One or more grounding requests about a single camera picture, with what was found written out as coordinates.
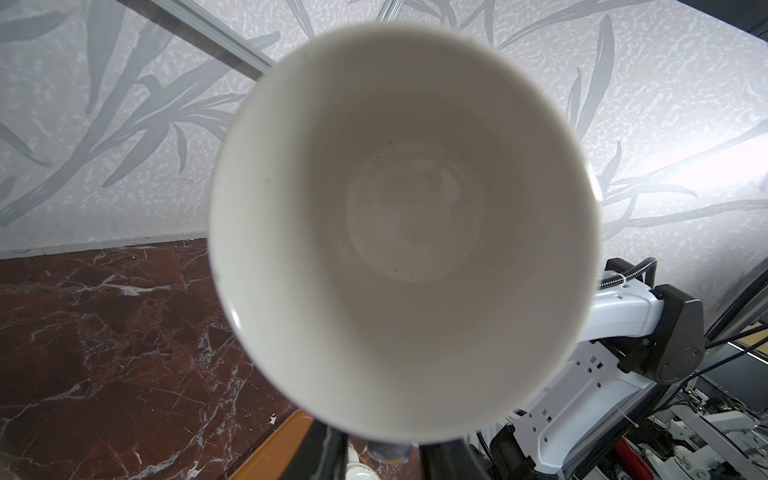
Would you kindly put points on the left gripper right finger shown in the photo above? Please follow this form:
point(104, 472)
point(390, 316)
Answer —
point(452, 460)

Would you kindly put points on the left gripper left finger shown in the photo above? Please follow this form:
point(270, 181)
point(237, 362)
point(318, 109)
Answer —
point(322, 455)

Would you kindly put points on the purple mug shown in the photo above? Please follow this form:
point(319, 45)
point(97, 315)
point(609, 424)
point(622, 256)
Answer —
point(403, 232)

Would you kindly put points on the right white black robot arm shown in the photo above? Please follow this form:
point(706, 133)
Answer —
point(628, 391)

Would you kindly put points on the cream round mug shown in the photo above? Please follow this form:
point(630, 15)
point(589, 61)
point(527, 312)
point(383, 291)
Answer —
point(355, 469)

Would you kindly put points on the brown rectangular tray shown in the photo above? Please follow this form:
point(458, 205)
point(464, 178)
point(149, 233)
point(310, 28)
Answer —
point(272, 457)

